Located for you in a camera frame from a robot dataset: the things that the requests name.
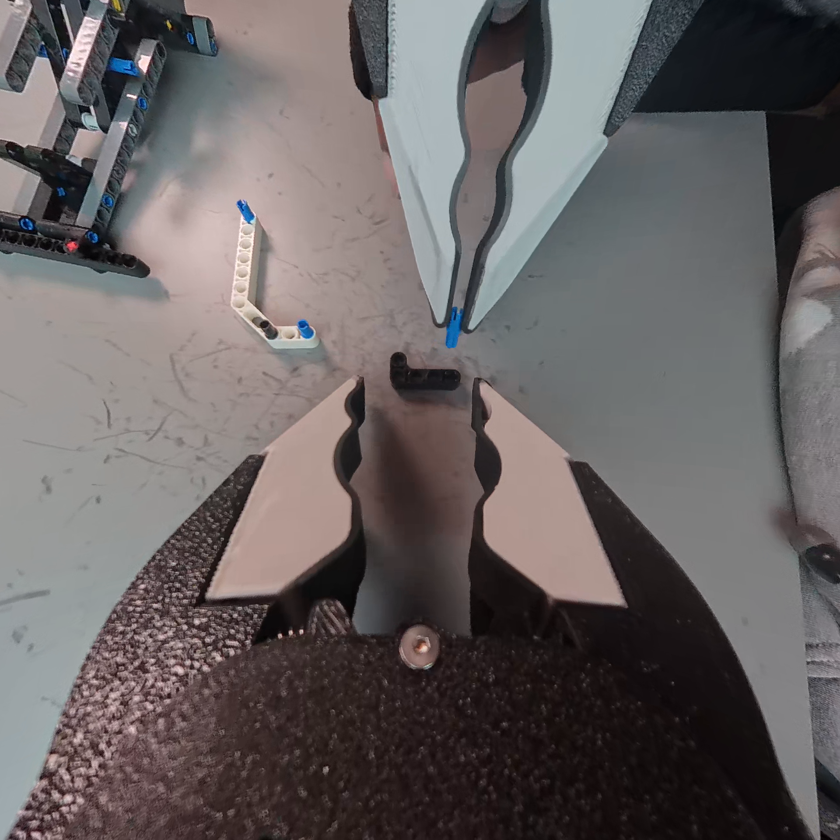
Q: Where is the white angled toy beam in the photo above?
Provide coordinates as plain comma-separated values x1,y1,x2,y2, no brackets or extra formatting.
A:
231,213,321,350

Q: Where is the grey black toy truck chassis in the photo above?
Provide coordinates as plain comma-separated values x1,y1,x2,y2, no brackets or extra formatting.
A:
0,0,217,278

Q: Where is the black angled toy beam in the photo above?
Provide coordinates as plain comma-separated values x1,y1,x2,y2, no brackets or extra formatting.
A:
389,352,462,391

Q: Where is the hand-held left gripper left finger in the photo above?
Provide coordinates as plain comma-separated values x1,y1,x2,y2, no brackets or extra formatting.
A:
205,375,367,603

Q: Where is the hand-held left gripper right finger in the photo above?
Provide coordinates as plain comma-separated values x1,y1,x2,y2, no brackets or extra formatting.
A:
469,377,627,608

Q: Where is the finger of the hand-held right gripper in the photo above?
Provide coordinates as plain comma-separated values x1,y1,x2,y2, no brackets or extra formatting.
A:
459,0,654,332
379,0,491,329

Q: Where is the grey desk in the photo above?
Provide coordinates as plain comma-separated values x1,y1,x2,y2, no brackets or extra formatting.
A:
0,0,821,840

